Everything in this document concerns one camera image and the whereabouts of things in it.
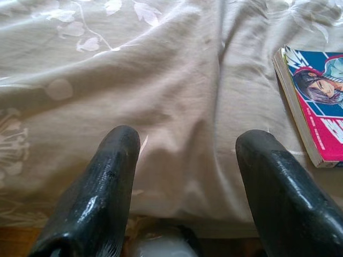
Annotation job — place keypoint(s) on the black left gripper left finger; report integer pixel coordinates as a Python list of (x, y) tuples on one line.
[(91, 203)]

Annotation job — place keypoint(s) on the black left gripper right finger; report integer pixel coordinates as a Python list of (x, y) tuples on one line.
[(289, 211)]

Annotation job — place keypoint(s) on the silver robot left leg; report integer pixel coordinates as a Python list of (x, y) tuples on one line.
[(160, 245)]

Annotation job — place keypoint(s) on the manga book pink blue cover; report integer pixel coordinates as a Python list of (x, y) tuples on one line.
[(321, 107)]

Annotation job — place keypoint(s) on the grey floral bed sheet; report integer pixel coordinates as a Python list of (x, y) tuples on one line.
[(160, 80)]

